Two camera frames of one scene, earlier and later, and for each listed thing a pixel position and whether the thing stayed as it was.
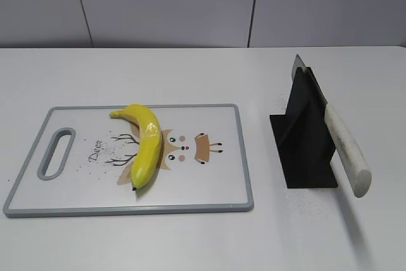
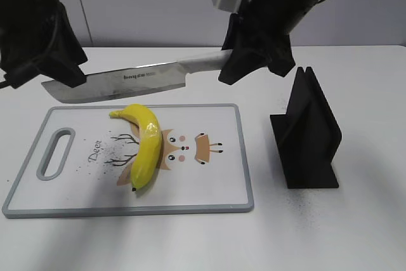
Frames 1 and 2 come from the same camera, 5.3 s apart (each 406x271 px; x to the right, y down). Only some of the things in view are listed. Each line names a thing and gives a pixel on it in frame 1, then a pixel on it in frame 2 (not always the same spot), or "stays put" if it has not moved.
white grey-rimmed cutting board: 203,166 stays put
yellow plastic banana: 148,155 stays put
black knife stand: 302,138 stays put
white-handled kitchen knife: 352,160 to 129,80
